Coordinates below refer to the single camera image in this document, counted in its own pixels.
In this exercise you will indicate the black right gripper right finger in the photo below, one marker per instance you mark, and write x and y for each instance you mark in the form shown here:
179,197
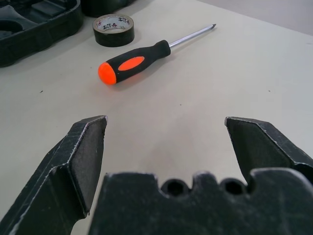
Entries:
264,147

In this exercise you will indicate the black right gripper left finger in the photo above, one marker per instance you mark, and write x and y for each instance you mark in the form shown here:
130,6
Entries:
61,176

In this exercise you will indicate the black orange Phillips screwdriver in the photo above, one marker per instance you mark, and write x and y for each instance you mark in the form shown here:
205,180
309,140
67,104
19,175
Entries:
137,61

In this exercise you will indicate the black tool case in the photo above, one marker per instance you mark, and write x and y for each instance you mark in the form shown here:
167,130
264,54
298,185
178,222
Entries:
36,36

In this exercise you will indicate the black electrical tape roll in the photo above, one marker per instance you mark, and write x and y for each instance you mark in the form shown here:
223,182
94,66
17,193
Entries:
113,36

